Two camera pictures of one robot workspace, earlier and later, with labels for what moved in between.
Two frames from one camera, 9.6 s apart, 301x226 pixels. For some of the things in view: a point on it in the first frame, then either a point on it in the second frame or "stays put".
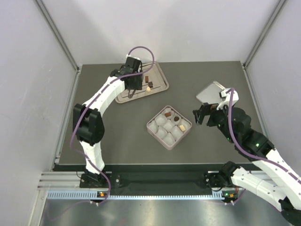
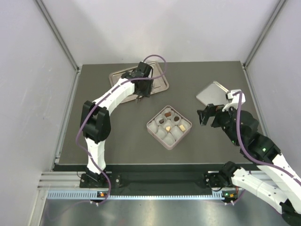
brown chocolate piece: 168,114 stays put
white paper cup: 161,120 stays put
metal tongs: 130,95 -> 138,98
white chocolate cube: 182,128 stays put
